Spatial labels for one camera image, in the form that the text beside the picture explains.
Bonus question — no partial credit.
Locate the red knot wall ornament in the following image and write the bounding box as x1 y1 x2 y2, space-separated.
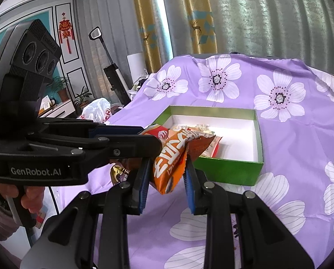
58 13 75 54

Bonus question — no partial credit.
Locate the gold brown snack packet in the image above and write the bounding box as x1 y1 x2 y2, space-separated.
109 160 134 186

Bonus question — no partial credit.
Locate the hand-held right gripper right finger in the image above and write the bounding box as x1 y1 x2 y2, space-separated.
183 160 315 269

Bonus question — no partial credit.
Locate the person's left hand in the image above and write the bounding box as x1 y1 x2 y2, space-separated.
0 174 47 216

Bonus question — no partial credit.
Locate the green cardboard box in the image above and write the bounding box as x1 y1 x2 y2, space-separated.
150 106 265 187

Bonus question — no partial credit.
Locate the orange snack packet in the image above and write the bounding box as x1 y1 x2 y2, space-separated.
140 125 217 196

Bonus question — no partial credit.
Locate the yellow deer print curtain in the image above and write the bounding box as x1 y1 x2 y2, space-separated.
130 0 173 74
180 0 218 56

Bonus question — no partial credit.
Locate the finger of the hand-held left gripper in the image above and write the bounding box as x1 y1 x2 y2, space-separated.
24 133 164 165
37 118 146 140

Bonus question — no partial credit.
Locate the white plastic bag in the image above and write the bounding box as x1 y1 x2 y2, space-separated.
79 98 112 126

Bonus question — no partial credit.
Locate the white low cabinet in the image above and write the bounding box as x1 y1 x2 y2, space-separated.
39 99 78 119

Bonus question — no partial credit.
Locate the white flat panel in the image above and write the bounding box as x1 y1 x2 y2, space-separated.
127 52 148 82

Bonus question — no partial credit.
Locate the silver green curtain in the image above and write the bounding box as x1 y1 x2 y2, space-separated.
167 0 334 65

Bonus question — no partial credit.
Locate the grey curtain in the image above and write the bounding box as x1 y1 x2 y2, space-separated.
72 0 148 104

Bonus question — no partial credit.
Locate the white cluttered heap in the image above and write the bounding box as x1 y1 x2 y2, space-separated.
130 72 157 93

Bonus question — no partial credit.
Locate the black upright vacuum cleaner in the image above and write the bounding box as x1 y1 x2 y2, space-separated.
89 26 132 105

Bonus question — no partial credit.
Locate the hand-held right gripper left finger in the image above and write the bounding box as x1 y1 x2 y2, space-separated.
21 158 152 269

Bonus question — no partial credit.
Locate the purple floral blanket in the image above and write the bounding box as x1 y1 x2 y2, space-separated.
52 52 334 269

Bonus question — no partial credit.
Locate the pile of small wrapped snacks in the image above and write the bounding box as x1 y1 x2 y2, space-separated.
170 123 223 158

